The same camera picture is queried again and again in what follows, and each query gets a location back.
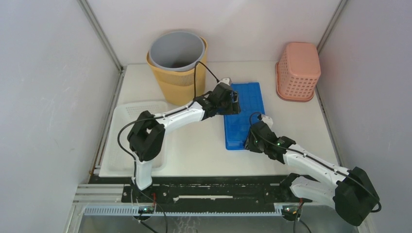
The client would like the blue compartment tray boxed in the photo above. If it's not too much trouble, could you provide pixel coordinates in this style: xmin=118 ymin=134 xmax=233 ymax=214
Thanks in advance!
xmin=223 ymin=82 xmax=265 ymax=150

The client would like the yellow ribbed waste bin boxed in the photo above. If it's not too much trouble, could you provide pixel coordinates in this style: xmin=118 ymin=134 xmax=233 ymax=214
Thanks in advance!
xmin=146 ymin=54 xmax=206 ymax=106

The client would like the grey bin liner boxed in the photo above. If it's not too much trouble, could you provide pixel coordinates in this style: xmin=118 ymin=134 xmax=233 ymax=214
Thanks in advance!
xmin=148 ymin=31 xmax=206 ymax=72

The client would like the pink perforated plastic basket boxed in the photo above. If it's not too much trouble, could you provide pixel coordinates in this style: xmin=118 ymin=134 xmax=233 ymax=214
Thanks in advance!
xmin=275 ymin=42 xmax=321 ymax=102

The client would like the white perforated plastic basket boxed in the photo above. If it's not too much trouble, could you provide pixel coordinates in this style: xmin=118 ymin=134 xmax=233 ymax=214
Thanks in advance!
xmin=104 ymin=100 xmax=170 ymax=173

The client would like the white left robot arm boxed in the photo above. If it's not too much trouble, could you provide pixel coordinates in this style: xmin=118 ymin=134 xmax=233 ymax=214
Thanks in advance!
xmin=127 ymin=82 xmax=240 ymax=202

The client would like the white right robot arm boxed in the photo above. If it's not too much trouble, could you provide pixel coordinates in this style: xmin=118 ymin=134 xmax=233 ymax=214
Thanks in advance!
xmin=244 ymin=121 xmax=382 ymax=226

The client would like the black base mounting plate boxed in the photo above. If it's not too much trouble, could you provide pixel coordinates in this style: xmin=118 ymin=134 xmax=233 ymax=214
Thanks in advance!
xmin=120 ymin=174 xmax=334 ymax=214

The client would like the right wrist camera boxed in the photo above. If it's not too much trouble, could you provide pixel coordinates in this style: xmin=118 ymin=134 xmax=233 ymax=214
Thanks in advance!
xmin=258 ymin=114 xmax=273 ymax=128

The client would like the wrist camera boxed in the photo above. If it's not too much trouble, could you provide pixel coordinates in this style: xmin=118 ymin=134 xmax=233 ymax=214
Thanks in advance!
xmin=218 ymin=78 xmax=232 ymax=86
xmin=258 ymin=114 xmax=273 ymax=128

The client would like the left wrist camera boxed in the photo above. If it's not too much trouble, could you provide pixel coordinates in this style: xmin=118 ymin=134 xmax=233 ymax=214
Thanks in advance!
xmin=218 ymin=78 xmax=232 ymax=86

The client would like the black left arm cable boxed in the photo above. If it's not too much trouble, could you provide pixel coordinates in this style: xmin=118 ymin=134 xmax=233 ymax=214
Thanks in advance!
xmin=117 ymin=61 xmax=221 ymax=162

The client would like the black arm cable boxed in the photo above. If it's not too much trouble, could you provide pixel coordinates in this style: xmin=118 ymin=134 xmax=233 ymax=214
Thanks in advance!
xmin=249 ymin=112 xmax=382 ymax=214
xmin=117 ymin=61 xmax=221 ymax=162

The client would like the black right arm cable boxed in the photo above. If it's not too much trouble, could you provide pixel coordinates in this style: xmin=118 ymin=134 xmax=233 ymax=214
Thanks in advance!
xmin=249 ymin=112 xmax=382 ymax=214

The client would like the aluminium frame rail left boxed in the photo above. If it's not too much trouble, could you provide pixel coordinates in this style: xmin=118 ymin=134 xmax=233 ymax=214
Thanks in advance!
xmin=77 ymin=0 xmax=124 ymax=175

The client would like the aluminium frame rail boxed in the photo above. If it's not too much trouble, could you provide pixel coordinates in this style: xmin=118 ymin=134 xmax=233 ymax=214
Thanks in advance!
xmin=77 ymin=0 xmax=124 ymax=175
xmin=315 ymin=0 xmax=350 ymax=158

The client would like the white slotted cable duct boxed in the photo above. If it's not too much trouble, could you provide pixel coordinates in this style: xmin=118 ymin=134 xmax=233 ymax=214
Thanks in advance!
xmin=84 ymin=205 xmax=284 ymax=216

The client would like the aluminium frame rail right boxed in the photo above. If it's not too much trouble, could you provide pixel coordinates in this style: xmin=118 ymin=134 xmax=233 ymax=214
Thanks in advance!
xmin=315 ymin=0 xmax=350 ymax=158

